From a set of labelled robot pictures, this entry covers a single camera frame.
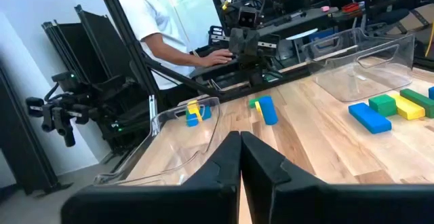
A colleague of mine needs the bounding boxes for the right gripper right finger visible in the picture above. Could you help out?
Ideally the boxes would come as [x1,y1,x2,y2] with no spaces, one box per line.
[240,130,434,224]

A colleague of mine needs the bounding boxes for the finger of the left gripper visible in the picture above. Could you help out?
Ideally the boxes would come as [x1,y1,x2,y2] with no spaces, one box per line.
[228,27,245,56]
[244,28,262,57]

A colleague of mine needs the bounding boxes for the green cube block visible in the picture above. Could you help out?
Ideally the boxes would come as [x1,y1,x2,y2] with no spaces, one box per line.
[368,94,397,118]

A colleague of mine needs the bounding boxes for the black desk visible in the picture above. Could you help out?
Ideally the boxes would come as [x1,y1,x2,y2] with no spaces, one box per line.
[188,5,343,82]

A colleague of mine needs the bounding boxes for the black folded panels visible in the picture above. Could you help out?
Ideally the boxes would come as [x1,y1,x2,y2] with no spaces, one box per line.
[41,3,136,150]

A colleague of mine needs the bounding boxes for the white round lid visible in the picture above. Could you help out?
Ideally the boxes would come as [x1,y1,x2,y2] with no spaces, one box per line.
[285,28,319,41]

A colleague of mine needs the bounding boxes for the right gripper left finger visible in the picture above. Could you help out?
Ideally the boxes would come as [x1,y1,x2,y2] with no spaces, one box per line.
[60,130,242,224]

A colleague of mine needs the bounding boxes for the blue cylinder block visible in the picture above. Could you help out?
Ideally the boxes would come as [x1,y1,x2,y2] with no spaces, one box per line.
[258,95,279,126]

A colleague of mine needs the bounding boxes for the blue rectangular block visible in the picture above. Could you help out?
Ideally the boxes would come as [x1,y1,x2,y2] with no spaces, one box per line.
[348,102,393,135]

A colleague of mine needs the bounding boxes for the cardboard box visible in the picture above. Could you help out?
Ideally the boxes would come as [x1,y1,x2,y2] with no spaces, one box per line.
[386,3,434,37]

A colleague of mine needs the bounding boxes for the whiteboard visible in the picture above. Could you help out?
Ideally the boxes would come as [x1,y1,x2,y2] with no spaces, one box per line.
[156,0,223,54]

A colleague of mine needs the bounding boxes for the black partition panel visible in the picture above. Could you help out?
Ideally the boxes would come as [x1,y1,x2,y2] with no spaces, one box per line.
[0,62,74,198]

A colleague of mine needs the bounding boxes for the blue storage box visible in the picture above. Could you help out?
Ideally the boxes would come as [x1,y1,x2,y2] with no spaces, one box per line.
[307,29,336,43]

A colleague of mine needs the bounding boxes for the yellow cable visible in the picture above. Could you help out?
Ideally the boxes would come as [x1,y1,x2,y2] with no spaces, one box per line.
[425,20,434,58]

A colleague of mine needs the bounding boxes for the person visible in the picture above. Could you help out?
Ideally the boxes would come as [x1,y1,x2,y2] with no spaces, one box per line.
[117,0,235,92]

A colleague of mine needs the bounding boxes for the red tape roll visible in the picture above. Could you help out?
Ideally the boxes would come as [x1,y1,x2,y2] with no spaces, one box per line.
[341,1,361,14]

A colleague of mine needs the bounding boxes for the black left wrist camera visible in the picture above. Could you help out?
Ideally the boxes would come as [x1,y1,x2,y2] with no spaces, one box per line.
[237,5,260,29]

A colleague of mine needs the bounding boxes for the clear plastic bin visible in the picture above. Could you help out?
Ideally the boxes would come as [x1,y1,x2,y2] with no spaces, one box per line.
[94,96,222,187]
[300,26,416,102]

